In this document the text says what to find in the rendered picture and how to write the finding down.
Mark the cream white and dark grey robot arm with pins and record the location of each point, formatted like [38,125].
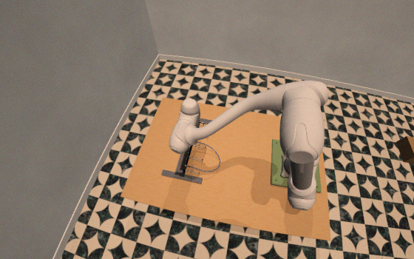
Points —
[302,131]

